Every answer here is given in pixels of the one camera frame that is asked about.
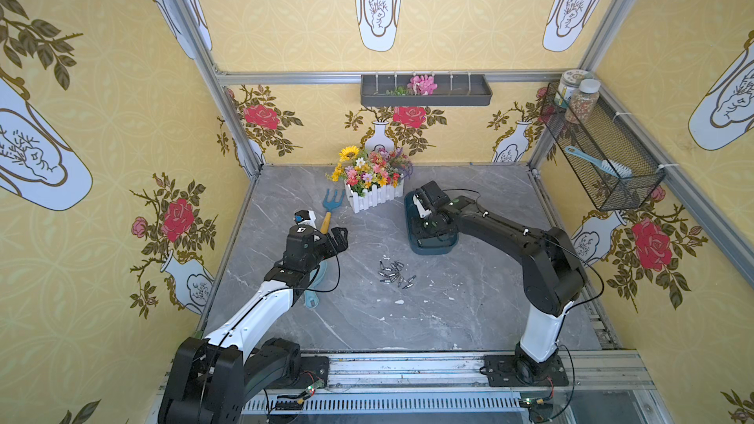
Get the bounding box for teal plastic storage box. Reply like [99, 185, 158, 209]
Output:
[404, 190, 459, 255]

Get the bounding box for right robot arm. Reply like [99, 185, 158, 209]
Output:
[404, 181, 587, 366]

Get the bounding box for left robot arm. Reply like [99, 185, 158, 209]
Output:
[157, 225, 349, 423]

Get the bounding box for blue yellow garden fork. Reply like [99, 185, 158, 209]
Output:
[321, 188, 346, 233]

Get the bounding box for light blue dustpan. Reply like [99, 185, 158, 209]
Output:
[304, 260, 328, 309]

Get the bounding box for flower pot white fence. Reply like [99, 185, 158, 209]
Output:
[330, 145, 414, 213]

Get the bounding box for pink flower on shelf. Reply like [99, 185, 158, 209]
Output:
[408, 75, 438, 95]

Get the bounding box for glass jar behind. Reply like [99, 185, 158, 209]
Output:
[554, 69, 593, 108]

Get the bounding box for blue white brush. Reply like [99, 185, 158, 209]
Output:
[565, 146, 632, 179]

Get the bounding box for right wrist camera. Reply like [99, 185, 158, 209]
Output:
[412, 194, 432, 219]

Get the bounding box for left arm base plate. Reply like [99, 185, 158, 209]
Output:
[278, 355, 330, 392]

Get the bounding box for dark wall shelf tray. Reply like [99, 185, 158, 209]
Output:
[359, 73, 493, 107]

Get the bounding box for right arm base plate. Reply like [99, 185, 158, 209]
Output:
[479, 355, 571, 388]

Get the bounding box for black wire mesh basket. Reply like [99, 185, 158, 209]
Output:
[542, 82, 666, 211]

